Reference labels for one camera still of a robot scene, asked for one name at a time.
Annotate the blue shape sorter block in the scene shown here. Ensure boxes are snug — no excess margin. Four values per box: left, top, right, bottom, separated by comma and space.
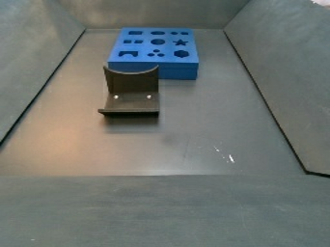
106, 27, 199, 80

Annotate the black curved holder stand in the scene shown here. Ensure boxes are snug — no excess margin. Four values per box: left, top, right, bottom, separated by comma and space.
97, 67, 160, 116

